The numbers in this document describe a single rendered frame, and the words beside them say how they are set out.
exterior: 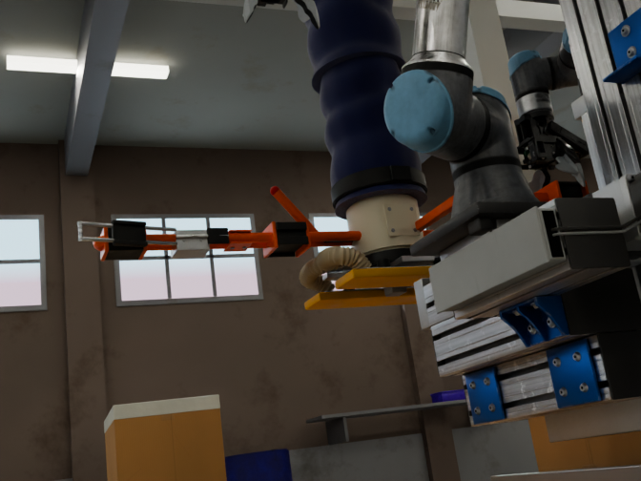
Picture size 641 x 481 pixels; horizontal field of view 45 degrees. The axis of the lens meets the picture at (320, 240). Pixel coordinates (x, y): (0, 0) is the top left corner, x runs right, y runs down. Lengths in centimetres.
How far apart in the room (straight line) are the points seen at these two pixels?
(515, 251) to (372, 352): 704
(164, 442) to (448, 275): 210
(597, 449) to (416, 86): 102
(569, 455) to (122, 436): 170
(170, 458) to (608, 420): 208
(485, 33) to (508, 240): 262
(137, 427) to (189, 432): 19
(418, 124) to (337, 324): 674
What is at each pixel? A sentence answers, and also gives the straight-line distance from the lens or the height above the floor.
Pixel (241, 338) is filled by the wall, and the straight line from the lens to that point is 754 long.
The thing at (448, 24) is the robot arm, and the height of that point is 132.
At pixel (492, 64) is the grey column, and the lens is 350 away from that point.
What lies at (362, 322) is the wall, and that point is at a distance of 801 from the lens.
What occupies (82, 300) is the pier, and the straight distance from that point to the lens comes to 726.
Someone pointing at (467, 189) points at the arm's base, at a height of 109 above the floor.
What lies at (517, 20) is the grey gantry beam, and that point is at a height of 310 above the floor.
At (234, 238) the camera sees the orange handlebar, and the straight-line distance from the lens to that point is 164.
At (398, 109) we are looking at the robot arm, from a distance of 123.
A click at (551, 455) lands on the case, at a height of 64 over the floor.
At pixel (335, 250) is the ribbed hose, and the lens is 163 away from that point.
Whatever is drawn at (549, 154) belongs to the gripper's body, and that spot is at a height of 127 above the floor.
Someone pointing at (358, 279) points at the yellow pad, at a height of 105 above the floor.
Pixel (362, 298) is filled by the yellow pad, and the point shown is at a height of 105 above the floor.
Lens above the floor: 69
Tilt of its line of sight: 16 degrees up
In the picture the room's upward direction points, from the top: 8 degrees counter-clockwise
